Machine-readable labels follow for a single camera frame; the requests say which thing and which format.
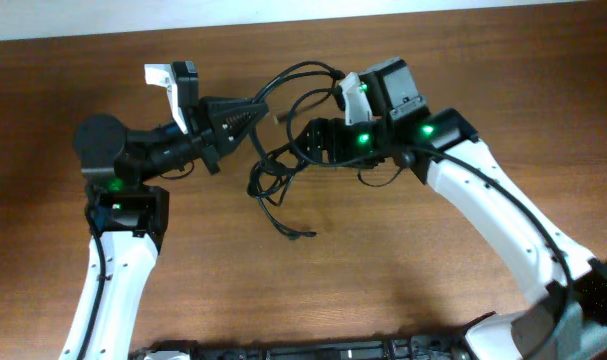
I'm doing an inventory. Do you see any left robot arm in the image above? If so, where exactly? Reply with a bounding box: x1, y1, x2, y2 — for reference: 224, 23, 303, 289
60, 97, 268, 359

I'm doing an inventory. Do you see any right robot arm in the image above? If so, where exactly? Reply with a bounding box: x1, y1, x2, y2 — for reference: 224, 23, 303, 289
291, 57, 607, 359

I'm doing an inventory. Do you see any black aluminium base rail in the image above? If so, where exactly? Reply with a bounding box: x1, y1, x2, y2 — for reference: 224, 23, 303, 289
128, 325, 476, 360

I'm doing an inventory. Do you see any thin black usb cable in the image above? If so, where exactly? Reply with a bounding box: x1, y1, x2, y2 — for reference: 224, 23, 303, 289
252, 144, 318, 241

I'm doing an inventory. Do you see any thick black usb cable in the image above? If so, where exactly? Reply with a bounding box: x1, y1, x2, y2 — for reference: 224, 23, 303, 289
246, 60, 347, 201

